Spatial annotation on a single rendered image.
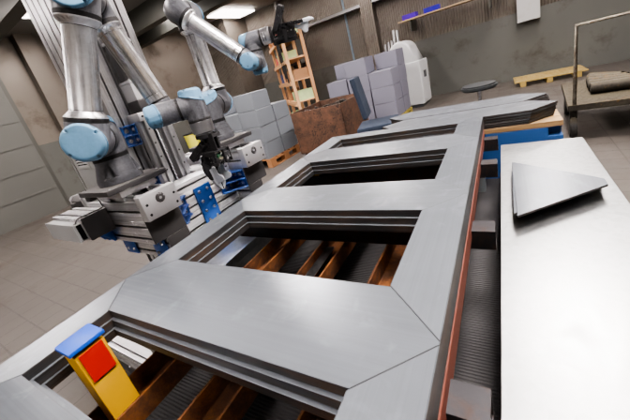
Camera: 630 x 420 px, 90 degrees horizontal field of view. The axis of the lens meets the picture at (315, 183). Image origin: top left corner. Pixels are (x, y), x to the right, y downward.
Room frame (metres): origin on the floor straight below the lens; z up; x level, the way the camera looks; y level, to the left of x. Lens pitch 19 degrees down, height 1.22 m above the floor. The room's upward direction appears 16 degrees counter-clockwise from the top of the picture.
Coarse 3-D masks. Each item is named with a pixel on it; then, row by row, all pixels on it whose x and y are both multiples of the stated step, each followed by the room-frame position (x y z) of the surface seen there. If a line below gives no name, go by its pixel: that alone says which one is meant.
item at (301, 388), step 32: (448, 128) 1.31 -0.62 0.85; (480, 128) 1.13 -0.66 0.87; (352, 160) 1.21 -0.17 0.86; (384, 160) 1.13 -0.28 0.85; (416, 160) 1.06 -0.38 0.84; (256, 224) 0.92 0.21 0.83; (288, 224) 0.84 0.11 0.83; (320, 224) 0.78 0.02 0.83; (352, 224) 0.73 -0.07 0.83; (384, 224) 0.69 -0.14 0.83; (192, 256) 0.77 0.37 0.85; (128, 320) 0.55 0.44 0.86; (448, 320) 0.35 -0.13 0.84; (160, 352) 0.48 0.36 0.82; (192, 352) 0.43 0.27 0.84; (224, 352) 0.39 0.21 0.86; (256, 384) 0.34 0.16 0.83; (288, 384) 0.32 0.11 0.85; (320, 384) 0.29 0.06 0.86; (320, 416) 0.28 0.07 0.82
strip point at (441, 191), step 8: (440, 184) 0.75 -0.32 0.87; (448, 184) 0.73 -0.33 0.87; (432, 192) 0.71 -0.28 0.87; (440, 192) 0.70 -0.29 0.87; (448, 192) 0.69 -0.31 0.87; (456, 192) 0.68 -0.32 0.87; (464, 192) 0.67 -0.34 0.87; (432, 200) 0.67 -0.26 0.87; (440, 200) 0.66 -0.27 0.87; (424, 208) 0.64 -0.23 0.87
